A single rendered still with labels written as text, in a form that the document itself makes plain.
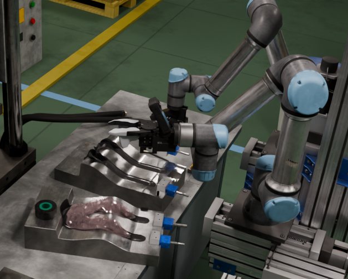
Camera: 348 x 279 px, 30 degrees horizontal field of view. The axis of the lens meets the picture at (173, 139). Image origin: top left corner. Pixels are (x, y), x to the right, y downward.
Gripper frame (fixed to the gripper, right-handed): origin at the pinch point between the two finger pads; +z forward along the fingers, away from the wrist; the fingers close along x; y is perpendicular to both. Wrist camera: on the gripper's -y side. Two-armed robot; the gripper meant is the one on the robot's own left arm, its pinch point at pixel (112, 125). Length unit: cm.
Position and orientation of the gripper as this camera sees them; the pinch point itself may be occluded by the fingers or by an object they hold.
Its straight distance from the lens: 200.0
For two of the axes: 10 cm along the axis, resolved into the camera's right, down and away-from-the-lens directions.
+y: -0.8, 9.1, 4.1
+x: -0.9, -4.2, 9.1
